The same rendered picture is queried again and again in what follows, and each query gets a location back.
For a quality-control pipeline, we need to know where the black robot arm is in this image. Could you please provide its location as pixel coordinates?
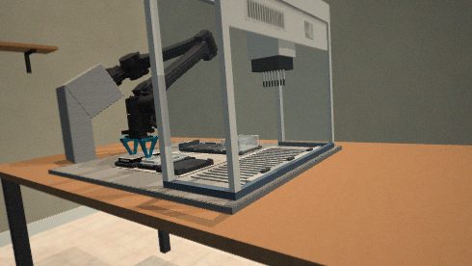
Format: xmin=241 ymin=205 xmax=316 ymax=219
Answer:
xmin=104 ymin=51 xmax=157 ymax=130

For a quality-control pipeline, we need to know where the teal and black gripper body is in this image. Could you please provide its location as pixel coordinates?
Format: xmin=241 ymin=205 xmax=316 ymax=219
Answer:
xmin=121 ymin=113 xmax=155 ymax=139

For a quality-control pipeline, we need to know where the white well plate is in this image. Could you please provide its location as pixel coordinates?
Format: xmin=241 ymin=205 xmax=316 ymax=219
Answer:
xmin=141 ymin=155 xmax=161 ymax=166

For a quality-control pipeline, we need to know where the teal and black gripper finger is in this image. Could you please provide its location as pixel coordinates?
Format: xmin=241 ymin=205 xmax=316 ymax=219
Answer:
xmin=119 ymin=138 xmax=139 ymax=155
xmin=138 ymin=136 xmax=158 ymax=158

